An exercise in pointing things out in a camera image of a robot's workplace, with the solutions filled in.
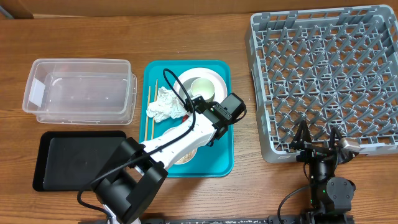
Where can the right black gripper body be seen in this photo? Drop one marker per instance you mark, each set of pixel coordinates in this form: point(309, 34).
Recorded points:
point(311, 154)

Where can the white cup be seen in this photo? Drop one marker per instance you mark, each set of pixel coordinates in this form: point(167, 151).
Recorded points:
point(203, 87)

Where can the small white dish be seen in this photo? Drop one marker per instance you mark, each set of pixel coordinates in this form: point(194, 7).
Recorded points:
point(186, 158)

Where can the white napkin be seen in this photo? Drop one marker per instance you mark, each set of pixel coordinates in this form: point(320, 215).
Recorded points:
point(167, 105)

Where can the red snack wrapper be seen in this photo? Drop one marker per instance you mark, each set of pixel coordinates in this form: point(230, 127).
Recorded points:
point(185, 118)

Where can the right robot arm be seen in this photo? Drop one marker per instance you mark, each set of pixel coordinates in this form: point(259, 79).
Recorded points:
point(330, 196)

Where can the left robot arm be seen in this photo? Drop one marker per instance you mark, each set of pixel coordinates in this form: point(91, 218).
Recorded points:
point(133, 175)

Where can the large white plate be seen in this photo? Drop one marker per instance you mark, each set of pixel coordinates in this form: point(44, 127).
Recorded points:
point(221, 90)

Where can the teal plastic tray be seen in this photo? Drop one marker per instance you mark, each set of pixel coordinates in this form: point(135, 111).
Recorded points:
point(214, 161)

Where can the pale green bowl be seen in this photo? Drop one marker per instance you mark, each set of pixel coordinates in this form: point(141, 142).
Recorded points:
point(187, 85)

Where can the grey dish rack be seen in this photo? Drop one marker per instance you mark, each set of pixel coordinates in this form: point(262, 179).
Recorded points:
point(332, 68)

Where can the clear plastic bin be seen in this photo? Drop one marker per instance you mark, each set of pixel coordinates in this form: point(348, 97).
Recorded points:
point(88, 91)

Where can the black plastic tray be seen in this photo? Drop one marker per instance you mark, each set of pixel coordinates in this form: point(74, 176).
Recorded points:
point(67, 160)

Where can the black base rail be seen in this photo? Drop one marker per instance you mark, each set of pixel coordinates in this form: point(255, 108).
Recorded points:
point(273, 219)

